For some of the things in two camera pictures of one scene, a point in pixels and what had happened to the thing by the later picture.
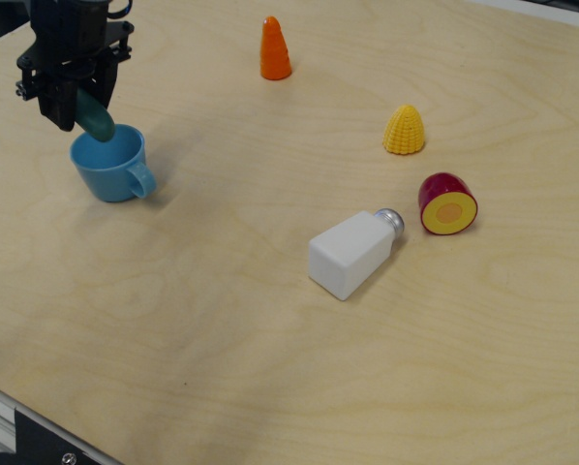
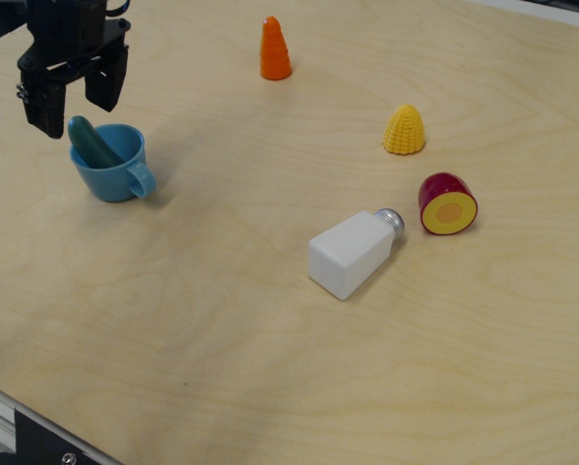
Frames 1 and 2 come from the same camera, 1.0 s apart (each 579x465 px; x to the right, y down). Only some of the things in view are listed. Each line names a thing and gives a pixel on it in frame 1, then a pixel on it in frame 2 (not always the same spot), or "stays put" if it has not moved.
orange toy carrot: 275,63 stays put
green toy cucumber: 92,116 to 90,146
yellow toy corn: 404,133 stays put
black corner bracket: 37,445 stays put
